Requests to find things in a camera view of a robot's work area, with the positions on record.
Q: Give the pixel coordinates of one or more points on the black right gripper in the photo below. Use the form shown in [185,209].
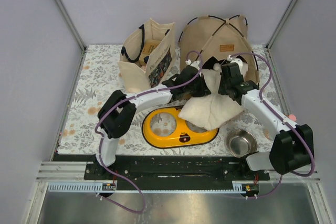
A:
[220,89]

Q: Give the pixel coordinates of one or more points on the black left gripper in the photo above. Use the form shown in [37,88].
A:
[204,90]

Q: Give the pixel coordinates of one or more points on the white fluffy cushion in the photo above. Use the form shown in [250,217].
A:
[212,111]

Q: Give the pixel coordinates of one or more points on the beige pet tent fabric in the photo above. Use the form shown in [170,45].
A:
[205,57]

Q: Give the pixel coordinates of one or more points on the black tent pole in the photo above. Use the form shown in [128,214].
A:
[204,34]
[235,41]

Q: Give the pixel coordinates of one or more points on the stainless steel pet bowl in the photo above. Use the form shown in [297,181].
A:
[241,143]

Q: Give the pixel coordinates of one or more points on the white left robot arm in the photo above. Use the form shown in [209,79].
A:
[116,115]

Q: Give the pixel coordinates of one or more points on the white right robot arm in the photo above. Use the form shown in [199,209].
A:
[292,148]

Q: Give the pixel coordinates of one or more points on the white pompom toy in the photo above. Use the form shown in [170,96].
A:
[217,67]

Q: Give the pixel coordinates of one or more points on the yellow double bowl stand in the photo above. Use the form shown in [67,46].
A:
[162,128]

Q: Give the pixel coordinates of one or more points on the cream canvas tote bag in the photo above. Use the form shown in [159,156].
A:
[136,77]

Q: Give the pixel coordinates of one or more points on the brown cardboard box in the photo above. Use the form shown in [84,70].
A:
[149,47]

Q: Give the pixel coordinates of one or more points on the pink capped bottle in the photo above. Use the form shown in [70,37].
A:
[292,117]

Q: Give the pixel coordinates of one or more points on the floral table mat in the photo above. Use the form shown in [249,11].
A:
[99,77]

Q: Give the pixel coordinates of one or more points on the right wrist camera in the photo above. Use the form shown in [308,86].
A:
[234,59]

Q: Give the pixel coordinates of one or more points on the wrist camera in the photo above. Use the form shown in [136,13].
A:
[195,64]
[234,59]

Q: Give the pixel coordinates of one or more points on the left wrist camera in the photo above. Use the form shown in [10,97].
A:
[195,64]

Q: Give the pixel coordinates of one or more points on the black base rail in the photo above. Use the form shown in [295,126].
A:
[189,168]

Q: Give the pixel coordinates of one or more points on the white slotted cable duct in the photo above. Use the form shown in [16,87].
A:
[161,185]

